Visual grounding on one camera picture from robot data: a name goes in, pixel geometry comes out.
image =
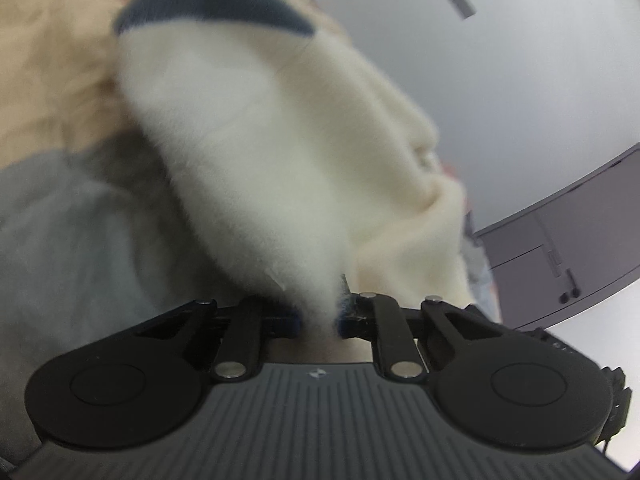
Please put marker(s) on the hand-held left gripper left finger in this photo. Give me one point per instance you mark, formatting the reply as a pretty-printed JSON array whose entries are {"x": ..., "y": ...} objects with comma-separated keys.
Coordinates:
[{"x": 280, "y": 324}]

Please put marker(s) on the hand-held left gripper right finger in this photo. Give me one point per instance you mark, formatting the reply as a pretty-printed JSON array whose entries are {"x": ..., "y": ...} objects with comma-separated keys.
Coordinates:
[{"x": 350, "y": 312}]

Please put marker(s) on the cream sweater with navy stripes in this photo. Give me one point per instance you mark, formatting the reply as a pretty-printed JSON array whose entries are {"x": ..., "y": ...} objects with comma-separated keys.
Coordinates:
[{"x": 260, "y": 150}]

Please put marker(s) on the grey wardrobe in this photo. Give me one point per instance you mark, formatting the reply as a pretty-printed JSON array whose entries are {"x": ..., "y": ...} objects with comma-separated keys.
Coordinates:
[{"x": 575, "y": 240}]

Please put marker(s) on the patchwork pastel quilt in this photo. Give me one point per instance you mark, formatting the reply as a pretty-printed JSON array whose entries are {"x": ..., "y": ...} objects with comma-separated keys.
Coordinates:
[{"x": 55, "y": 100}]

